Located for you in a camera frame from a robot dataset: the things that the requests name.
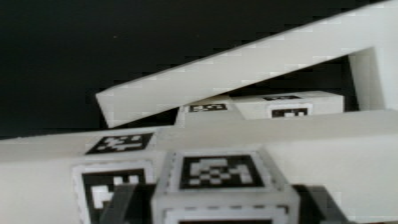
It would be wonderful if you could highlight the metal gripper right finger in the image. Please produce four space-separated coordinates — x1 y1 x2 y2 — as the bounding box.
293 185 350 224

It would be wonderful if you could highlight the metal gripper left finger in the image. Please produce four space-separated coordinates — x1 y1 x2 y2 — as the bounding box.
99 184 154 224

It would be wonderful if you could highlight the white tagged bar part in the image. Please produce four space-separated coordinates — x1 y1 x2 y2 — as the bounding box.
73 160 156 224

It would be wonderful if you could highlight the small white tagged cube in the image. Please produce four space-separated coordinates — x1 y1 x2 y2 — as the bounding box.
151 150 300 224

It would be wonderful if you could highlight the white long chair back part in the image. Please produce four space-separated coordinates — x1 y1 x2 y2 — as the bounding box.
0 110 398 224

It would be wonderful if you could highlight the white tagged leg block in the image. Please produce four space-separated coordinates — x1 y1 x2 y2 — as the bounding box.
232 91 344 119

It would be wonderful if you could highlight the white leg with threaded end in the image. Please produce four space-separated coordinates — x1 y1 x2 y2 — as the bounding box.
174 95 243 127

